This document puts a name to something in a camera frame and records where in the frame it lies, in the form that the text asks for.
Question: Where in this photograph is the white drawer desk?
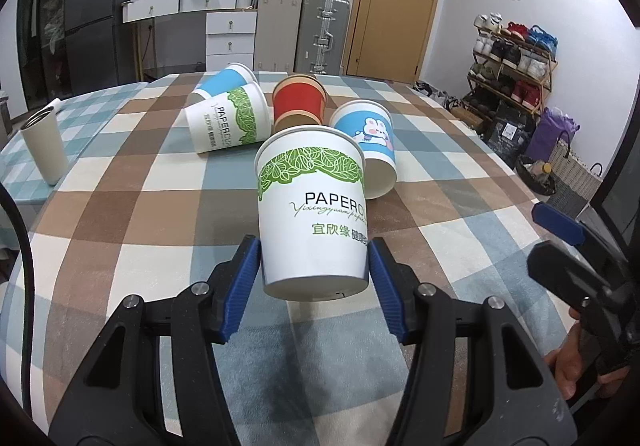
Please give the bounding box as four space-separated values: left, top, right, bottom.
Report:
122 0 257 77

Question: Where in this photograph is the dark grey refrigerator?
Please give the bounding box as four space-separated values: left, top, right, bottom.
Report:
64 0 136 95

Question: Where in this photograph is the beige suitcase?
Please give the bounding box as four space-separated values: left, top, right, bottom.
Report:
254 0 303 73

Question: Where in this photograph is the blue bunny paper cup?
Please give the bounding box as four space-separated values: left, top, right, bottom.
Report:
329 100 397 199

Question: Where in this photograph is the woven grey basket bag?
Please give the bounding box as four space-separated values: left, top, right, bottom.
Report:
547 137 603 219

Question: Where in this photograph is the blue white lying paper cup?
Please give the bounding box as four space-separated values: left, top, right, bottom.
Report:
186 63 258 106

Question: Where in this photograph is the red kraft paper cup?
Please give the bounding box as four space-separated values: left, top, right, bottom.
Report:
271 75 328 133

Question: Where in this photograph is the wooden door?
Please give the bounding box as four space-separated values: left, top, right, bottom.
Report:
345 0 437 84

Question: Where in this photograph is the beige steel tumbler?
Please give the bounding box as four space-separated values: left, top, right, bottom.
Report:
20 106 70 186

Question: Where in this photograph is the purple bag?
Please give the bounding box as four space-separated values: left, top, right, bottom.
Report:
525 107 580 161

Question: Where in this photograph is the white green lying paper cup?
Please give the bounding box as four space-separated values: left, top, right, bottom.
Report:
184 82 272 154

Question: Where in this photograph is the black cable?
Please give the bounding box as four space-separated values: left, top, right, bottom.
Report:
0 183 36 422

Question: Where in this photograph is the silver aluminium suitcase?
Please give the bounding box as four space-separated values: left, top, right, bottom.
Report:
294 0 350 75

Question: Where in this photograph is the plaid brown blue tablecloth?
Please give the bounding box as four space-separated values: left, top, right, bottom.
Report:
2 74 570 445

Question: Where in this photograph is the teal checked tablecloth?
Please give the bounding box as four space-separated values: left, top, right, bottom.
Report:
1 82 146 229

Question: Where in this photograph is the wooden shoe rack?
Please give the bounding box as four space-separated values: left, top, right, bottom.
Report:
466 25 558 118

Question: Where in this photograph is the right hand on gripper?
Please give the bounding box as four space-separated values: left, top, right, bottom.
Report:
544 309 630 400

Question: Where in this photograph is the white green leaf paper cup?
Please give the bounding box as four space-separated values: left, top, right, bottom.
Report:
255 125 369 302

